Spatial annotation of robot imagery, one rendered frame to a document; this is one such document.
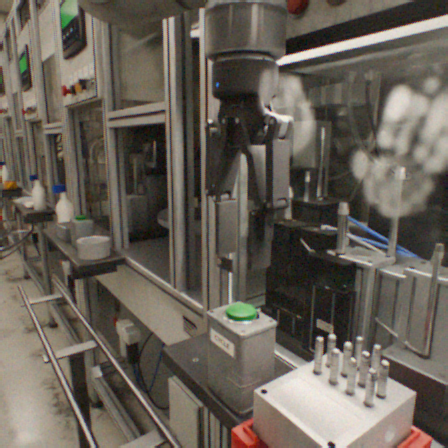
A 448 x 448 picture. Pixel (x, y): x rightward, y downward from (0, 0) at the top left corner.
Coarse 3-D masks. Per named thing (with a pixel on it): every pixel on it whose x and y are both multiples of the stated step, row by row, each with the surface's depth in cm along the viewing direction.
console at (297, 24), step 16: (288, 0) 46; (304, 0) 44; (320, 0) 43; (336, 0) 41; (352, 0) 40; (368, 0) 38; (384, 0) 37; (400, 0) 36; (288, 16) 47; (304, 16) 45; (320, 16) 43; (336, 16) 42; (352, 16) 40; (288, 32) 48; (304, 32) 46
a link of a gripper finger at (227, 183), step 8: (224, 120) 43; (224, 128) 43; (224, 136) 43; (224, 144) 44; (224, 152) 44; (232, 152) 45; (240, 152) 46; (224, 160) 45; (232, 160) 46; (224, 168) 45; (232, 168) 46; (216, 176) 47; (224, 176) 46; (232, 176) 47; (216, 184) 47; (224, 184) 47; (232, 184) 47; (216, 192) 47; (232, 192) 48; (216, 200) 47
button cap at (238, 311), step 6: (228, 306) 49; (234, 306) 49; (240, 306) 49; (246, 306) 49; (252, 306) 49; (228, 312) 47; (234, 312) 47; (240, 312) 47; (246, 312) 47; (252, 312) 47; (234, 318) 46; (240, 318) 46; (246, 318) 46; (252, 318) 47
